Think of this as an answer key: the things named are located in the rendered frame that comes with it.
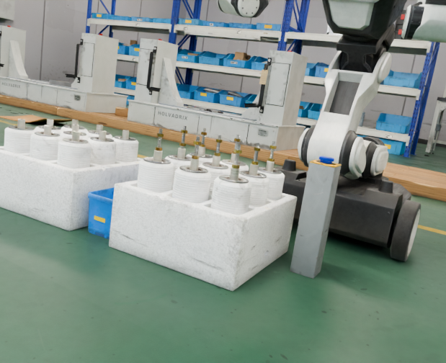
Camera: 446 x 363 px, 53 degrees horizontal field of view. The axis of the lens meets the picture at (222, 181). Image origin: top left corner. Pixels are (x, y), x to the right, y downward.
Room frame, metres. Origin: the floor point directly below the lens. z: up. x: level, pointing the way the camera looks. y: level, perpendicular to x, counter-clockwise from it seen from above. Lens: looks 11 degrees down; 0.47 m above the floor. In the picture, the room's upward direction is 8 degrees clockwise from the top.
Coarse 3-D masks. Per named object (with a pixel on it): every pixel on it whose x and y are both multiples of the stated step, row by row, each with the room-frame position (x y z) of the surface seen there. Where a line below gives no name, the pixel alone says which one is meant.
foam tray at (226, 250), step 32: (128, 192) 1.15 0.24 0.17; (128, 224) 1.15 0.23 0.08; (160, 224) 1.10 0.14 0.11; (192, 224) 1.06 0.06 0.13; (224, 224) 1.02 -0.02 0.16; (256, 224) 1.07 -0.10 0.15; (288, 224) 1.31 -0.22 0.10; (160, 256) 1.10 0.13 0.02; (192, 256) 1.05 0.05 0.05; (224, 256) 1.02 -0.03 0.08; (256, 256) 1.11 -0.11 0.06; (224, 288) 1.01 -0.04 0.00
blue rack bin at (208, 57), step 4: (208, 52) 7.06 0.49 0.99; (200, 56) 6.81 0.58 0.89; (204, 56) 6.96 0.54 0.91; (208, 56) 7.07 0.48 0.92; (212, 56) 7.16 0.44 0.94; (216, 56) 7.25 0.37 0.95; (220, 56) 7.21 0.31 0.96; (224, 56) 6.78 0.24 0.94; (200, 60) 6.83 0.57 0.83; (204, 60) 6.79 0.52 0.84; (208, 60) 6.76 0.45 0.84; (212, 60) 6.73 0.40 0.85; (216, 60) 6.70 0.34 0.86; (220, 60) 6.72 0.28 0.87; (208, 64) 6.77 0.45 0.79; (212, 64) 6.74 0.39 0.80; (216, 64) 6.70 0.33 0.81; (220, 64) 6.73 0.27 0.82
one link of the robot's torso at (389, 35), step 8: (392, 24) 1.63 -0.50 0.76; (392, 32) 1.66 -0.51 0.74; (344, 40) 1.55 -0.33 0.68; (352, 40) 1.53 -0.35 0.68; (360, 40) 1.52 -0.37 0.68; (368, 40) 1.52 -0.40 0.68; (376, 40) 1.51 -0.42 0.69; (384, 40) 1.60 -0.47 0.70; (392, 40) 1.68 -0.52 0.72; (336, 48) 1.56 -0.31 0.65; (344, 48) 1.54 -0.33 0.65; (352, 48) 1.53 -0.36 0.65; (360, 48) 1.51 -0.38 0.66; (368, 48) 1.50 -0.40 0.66; (376, 48) 1.49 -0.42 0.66; (352, 56) 1.54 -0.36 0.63; (360, 56) 1.53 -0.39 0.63; (344, 64) 1.58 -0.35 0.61; (352, 64) 1.56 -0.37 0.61; (360, 64) 1.55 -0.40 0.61; (368, 72) 1.55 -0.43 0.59
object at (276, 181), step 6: (270, 174) 1.27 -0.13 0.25; (276, 174) 1.28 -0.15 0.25; (282, 174) 1.30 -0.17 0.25; (270, 180) 1.27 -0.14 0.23; (276, 180) 1.27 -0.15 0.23; (282, 180) 1.30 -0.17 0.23; (270, 186) 1.27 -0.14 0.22; (276, 186) 1.27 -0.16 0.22; (282, 186) 1.30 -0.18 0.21; (270, 192) 1.27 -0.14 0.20; (276, 192) 1.28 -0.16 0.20; (270, 198) 1.27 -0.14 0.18; (276, 198) 1.28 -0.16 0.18
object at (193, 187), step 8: (176, 176) 1.13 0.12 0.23; (184, 176) 1.11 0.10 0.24; (192, 176) 1.11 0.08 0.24; (200, 176) 1.12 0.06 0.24; (208, 176) 1.13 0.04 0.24; (176, 184) 1.13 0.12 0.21; (184, 184) 1.11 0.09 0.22; (192, 184) 1.11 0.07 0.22; (200, 184) 1.12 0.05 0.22; (208, 184) 1.14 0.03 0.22; (176, 192) 1.13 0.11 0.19; (184, 192) 1.11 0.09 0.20; (192, 192) 1.11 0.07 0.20; (200, 192) 1.12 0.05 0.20; (208, 192) 1.15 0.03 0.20; (192, 200) 1.11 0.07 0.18; (200, 200) 1.12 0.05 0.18
